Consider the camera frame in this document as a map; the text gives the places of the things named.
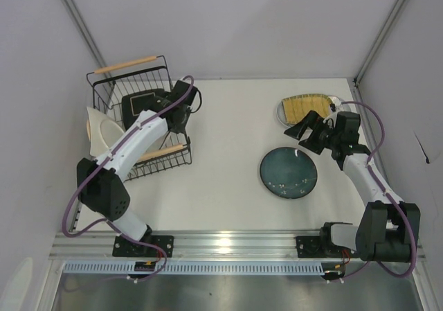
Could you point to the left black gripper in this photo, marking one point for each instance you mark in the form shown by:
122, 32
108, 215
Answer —
152, 104

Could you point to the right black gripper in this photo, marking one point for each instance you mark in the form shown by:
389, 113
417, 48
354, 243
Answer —
312, 128

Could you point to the woven fan-shaped plate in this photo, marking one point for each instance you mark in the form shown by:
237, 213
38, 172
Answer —
295, 108

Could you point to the white rectangular plate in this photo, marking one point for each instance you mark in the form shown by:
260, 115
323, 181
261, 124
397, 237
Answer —
334, 100

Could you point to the dark blue round plate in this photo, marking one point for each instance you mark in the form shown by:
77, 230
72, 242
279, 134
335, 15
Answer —
288, 173

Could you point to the black wire dish rack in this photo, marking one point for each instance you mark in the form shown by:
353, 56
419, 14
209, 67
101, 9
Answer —
172, 149

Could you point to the white square plate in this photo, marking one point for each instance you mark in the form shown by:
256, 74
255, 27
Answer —
104, 132

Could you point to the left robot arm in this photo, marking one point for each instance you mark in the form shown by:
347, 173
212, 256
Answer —
101, 180

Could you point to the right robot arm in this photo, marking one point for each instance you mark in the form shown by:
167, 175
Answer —
388, 230

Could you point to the black square dish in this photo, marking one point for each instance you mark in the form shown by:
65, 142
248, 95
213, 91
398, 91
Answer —
133, 104

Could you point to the wooden plate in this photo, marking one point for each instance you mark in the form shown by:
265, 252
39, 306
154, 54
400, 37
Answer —
88, 127

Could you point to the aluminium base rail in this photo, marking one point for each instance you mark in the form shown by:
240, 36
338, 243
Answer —
195, 245

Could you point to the white slotted cable duct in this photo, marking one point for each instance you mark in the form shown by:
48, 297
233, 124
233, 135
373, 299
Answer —
179, 267

